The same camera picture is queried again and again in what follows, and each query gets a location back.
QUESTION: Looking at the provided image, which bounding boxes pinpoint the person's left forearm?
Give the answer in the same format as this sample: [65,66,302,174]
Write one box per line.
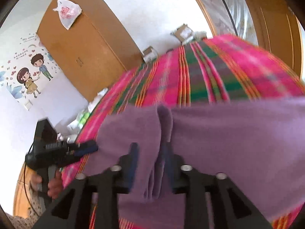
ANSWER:
[5,188,46,225]

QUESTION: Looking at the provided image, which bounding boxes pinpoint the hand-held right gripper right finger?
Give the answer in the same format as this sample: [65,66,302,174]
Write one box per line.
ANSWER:
[161,142,274,229]

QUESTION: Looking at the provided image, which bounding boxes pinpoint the red printed plastic bag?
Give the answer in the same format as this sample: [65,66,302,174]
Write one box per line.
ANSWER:
[53,0,82,31]

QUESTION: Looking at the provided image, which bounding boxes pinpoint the white cardboard box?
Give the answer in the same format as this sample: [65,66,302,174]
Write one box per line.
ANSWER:
[142,46,158,64]

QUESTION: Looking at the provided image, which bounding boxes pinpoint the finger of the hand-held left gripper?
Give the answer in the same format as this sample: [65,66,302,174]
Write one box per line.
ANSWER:
[69,140,99,158]

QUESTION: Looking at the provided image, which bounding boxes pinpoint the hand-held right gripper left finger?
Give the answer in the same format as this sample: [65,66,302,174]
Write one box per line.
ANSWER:
[31,142,140,229]

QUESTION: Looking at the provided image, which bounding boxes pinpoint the clear plastic door curtain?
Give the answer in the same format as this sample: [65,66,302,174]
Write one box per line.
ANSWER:
[191,0,259,46]

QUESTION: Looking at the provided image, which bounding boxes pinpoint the black curtain strip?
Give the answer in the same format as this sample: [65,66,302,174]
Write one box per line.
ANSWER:
[212,0,240,39]

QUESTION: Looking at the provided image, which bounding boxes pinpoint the purple fleece pants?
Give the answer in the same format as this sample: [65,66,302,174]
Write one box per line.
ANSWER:
[83,97,305,229]

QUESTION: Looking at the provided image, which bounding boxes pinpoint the green tissue pack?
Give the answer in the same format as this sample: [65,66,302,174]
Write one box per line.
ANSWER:
[80,113,92,127]

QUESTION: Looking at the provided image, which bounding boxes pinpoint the person's left hand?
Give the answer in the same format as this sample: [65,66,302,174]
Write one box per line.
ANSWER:
[30,170,63,199]

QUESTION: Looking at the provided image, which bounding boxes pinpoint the cartoon couple wall sticker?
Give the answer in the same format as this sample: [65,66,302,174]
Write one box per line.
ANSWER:
[0,32,60,101]

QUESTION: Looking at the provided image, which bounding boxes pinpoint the wooden door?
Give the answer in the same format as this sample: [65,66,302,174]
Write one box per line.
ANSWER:
[236,0,303,74]

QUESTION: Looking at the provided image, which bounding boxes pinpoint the brown cardboard box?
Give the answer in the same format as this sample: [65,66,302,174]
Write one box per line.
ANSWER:
[170,23,194,46]

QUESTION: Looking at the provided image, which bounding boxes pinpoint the plaid bed sheet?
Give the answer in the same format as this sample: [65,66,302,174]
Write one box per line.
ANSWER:
[61,34,305,229]

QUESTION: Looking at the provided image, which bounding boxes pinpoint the wooden wardrobe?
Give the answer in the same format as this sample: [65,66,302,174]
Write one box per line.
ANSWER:
[37,0,144,103]

